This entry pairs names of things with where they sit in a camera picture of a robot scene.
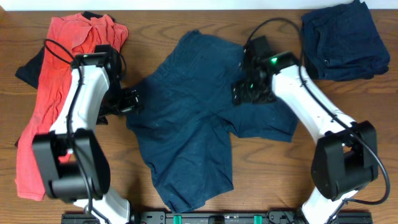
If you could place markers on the red t-shirt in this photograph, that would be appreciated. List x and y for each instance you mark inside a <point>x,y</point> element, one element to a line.
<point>29,183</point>

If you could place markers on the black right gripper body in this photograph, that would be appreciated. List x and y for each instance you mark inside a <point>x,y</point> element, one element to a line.
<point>245,94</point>

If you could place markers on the navy blue shorts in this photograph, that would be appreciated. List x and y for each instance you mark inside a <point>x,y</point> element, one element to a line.
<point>188,118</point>

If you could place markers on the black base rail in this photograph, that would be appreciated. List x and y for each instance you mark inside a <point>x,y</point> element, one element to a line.
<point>272,216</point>

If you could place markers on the folded navy garment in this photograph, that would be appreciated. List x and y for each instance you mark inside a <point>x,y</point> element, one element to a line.
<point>341,43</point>

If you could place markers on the black garment under shirt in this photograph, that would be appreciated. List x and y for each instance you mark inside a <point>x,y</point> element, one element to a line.
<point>31,71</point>

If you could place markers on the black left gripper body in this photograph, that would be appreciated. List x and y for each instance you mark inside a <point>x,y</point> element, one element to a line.
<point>127,102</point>

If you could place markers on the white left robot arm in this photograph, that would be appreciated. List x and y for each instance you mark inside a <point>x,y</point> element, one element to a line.
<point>71,163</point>

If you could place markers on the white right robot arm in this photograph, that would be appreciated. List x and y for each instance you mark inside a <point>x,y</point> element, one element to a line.
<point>344,159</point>

